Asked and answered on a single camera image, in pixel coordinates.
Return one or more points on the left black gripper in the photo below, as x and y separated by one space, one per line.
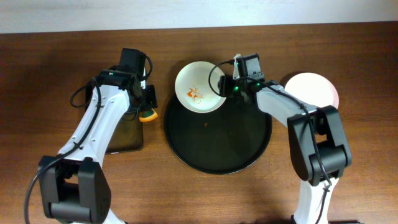
150 97

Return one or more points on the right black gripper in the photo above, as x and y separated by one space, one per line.
224 86

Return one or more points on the orange green scrub sponge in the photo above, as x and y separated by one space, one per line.
147 116

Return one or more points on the white plate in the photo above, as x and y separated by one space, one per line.
193 90
313 89

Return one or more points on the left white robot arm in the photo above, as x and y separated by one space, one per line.
73 186

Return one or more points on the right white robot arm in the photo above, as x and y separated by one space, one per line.
319 149

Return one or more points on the rectangular black tray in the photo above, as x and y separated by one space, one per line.
128 135

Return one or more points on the round black tray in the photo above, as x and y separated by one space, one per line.
223 141

